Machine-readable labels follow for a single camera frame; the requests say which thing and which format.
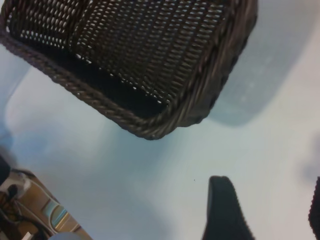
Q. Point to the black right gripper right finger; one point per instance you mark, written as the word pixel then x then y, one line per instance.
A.
pixel 316 207

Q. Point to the dark brown wicker basket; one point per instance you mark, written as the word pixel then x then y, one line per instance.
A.
pixel 150 50

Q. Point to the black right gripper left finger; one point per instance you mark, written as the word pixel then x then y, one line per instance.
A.
pixel 225 215

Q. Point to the beige wooden furniture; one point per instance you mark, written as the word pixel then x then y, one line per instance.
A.
pixel 37 195

